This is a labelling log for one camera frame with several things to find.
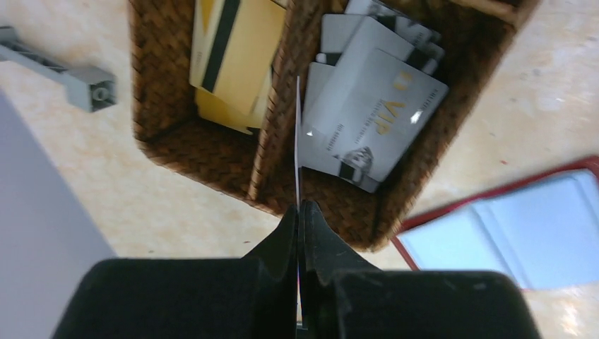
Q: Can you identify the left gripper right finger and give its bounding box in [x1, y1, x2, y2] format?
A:
[299, 201, 540, 338]

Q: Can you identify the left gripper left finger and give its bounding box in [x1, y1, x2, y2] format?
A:
[54, 207, 298, 338]

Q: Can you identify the red leather card holder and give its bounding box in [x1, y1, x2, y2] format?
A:
[393, 155, 598, 290]

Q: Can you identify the brown woven divided basket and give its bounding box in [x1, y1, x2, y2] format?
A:
[127, 0, 541, 254]

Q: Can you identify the silver cards pile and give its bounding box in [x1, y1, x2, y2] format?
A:
[299, 1, 449, 193]

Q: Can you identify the gold cards pile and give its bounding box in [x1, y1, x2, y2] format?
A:
[189, 0, 286, 135]

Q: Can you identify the grey toy block bar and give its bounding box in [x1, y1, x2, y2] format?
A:
[1, 26, 117, 113]

